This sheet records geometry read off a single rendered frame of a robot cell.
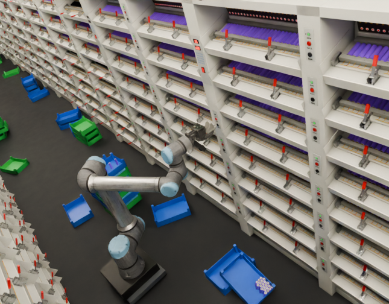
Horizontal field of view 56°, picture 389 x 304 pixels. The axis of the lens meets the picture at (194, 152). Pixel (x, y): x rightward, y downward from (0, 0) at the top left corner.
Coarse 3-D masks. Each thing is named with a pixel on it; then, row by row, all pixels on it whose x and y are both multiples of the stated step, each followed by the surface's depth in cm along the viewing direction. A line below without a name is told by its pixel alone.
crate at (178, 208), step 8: (176, 200) 318; (184, 200) 318; (152, 208) 314; (160, 208) 318; (168, 208) 317; (176, 208) 315; (184, 208) 312; (160, 216) 312; (168, 216) 310; (176, 216) 301; (184, 216) 304; (160, 224) 302
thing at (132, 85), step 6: (120, 78) 316; (126, 78) 314; (132, 78) 309; (120, 84) 317; (126, 84) 312; (132, 84) 306; (138, 84) 301; (144, 84) 293; (126, 90) 315; (132, 90) 301; (138, 90) 297; (144, 90) 285; (150, 90) 288; (138, 96) 298; (144, 96) 286; (150, 96) 283; (150, 102) 284
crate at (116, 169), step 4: (112, 156) 321; (104, 160) 319; (108, 160) 322; (112, 160) 324; (120, 160) 316; (108, 164) 321; (112, 164) 320; (120, 164) 308; (124, 164) 310; (108, 168) 316; (116, 168) 306; (120, 168) 309; (108, 172) 312; (112, 172) 304; (116, 172) 307
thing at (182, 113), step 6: (168, 96) 267; (162, 102) 266; (168, 108) 263; (180, 108) 256; (186, 108) 252; (174, 114) 261; (180, 114) 252; (186, 114) 249; (192, 114) 245; (186, 120) 251; (192, 120) 242; (204, 120) 236; (210, 120) 233
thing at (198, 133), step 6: (192, 126) 209; (198, 126) 208; (204, 126) 206; (186, 132) 205; (192, 132) 204; (198, 132) 204; (204, 132) 209; (192, 138) 206; (198, 138) 208; (192, 144) 205
